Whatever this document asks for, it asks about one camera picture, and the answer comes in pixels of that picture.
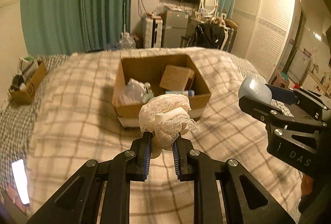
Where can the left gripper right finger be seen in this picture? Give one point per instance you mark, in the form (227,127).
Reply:
(224,192)

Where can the plaid bed blanket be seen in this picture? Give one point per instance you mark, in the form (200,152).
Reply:
(72,120)

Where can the white lace cloth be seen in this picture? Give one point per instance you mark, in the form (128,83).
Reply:
(166,117)

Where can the small cardboard box with items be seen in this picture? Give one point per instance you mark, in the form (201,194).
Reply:
(27,79)

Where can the silver mini fridge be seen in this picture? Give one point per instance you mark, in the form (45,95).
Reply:
(174,27)

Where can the light blue earbuds case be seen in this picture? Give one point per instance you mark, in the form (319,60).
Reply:
(255,89)

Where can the black jacket on chair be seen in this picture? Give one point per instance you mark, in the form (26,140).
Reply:
(210,36)

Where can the clear plastic water bottle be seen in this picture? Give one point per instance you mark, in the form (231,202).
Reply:
(132,93)

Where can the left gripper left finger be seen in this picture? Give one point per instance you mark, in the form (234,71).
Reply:
(99,192)

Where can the white suitcase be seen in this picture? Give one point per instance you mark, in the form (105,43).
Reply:
(152,32)

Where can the large water jug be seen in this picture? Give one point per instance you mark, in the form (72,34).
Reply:
(126,42)

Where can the person hand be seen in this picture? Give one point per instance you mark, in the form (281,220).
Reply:
(307,184)

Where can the large green curtain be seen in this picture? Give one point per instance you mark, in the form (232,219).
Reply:
(68,26)

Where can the white oval mirror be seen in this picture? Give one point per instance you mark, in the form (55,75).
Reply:
(208,7)

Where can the blue white tissue pack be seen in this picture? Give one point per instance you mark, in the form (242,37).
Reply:
(188,93)

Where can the white louvered wardrobe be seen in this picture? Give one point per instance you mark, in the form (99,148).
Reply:
(265,27)

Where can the brown rectangular carton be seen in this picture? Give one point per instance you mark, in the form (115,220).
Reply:
(177,78)

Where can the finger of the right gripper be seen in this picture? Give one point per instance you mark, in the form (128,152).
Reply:
(271,115)
(315,105)

